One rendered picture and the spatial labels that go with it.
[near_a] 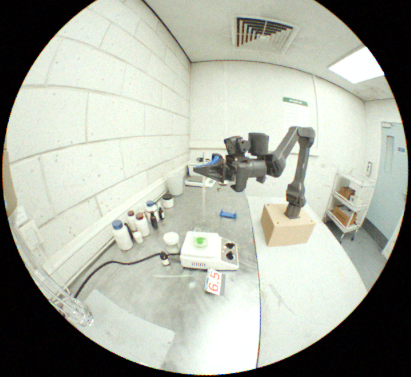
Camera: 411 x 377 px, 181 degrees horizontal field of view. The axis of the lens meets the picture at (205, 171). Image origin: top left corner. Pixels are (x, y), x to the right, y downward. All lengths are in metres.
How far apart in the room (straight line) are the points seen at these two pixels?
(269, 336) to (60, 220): 0.74
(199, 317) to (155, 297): 0.15
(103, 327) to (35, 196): 0.44
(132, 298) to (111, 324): 0.14
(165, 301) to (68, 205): 0.47
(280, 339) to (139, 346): 0.35
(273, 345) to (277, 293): 0.20
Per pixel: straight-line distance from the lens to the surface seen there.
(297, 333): 0.50
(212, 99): 1.83
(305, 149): 0.58
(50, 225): 0.59
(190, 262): 0.49
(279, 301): 0.50
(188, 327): 0.44
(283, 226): 0.58
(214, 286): 0.46
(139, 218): 0.63
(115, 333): 0.49
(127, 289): 0.53
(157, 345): 0.45
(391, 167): 3.02
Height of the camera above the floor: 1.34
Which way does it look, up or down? 15 degrees down
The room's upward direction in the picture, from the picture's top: straight up
